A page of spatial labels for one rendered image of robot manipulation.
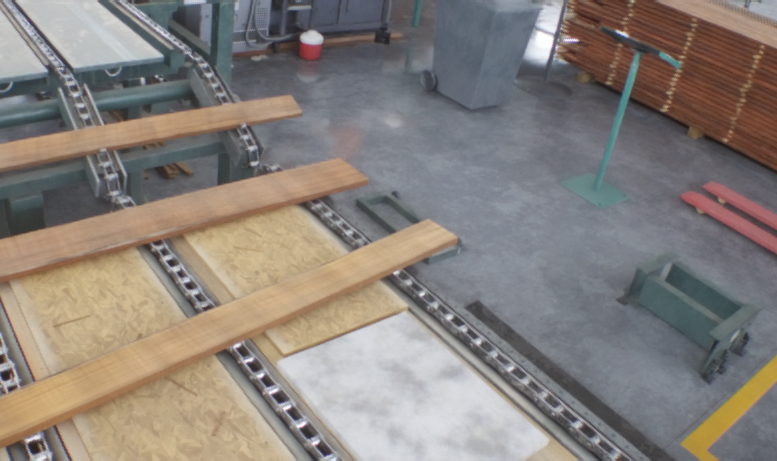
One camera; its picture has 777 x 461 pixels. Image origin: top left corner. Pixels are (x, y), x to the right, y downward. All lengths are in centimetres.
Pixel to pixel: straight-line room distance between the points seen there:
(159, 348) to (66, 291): 43
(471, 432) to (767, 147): 530
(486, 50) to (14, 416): 479
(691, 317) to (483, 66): 295
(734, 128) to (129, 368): 594
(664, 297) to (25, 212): 311
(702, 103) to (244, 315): 561
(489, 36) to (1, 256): 435
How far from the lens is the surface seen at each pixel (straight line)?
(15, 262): 229
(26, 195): 289
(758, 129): 680
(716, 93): 692
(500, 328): 356
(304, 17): 735
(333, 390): 188
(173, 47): 359
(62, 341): 204
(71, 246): 232
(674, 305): 389
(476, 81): 593
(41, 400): 183
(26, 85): 365
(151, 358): 189
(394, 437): 179
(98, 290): 220
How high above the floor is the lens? 217
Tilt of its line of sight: 31 degrees down
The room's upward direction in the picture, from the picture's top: 10 degrees clockwise
